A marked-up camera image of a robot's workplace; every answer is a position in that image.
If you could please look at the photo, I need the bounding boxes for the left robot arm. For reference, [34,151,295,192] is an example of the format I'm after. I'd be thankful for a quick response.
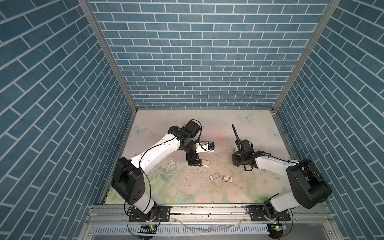
[111,119,203,218]

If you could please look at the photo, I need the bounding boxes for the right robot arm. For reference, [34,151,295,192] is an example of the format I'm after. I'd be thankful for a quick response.
[233,139,332,220]

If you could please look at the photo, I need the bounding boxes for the red staple box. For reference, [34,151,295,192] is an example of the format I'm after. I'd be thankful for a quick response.
[222,176,233,183]

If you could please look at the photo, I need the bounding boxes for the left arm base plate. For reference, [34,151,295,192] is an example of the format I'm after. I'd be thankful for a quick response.
[128,205,172,223]

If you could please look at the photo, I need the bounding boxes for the pink white mini stapler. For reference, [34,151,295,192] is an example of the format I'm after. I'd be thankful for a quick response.
[202,160,210,167]

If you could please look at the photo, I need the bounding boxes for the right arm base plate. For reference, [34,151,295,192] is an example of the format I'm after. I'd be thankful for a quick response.
[244,205,291,222]

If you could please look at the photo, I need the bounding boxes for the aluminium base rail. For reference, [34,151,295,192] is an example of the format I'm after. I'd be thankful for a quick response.
[80,203,301,233]

